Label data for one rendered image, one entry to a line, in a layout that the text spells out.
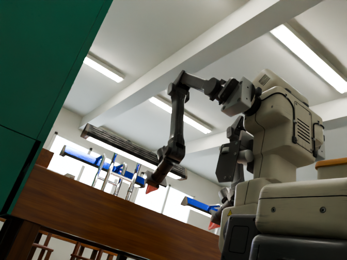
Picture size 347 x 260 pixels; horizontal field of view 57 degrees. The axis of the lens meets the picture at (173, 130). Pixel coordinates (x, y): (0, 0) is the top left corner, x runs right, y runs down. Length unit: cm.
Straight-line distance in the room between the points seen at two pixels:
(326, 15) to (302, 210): 279
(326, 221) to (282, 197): 12
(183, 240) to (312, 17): 254
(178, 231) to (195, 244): 10
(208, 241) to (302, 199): 84
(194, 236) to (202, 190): 693
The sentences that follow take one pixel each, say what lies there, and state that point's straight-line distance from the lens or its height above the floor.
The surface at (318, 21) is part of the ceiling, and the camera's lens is 345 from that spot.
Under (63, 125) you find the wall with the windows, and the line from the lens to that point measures 692.
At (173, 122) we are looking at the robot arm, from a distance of 147.
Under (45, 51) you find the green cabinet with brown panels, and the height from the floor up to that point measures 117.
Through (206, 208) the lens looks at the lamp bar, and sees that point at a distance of 257.
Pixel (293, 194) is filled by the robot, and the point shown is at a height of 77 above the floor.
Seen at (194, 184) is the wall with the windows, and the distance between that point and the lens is 825.
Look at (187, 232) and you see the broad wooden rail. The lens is 146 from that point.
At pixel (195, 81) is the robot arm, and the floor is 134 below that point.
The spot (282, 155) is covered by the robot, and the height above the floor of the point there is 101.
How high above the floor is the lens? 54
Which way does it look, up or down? 24 degrees up
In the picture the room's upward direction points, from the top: 17 degrees clockwise
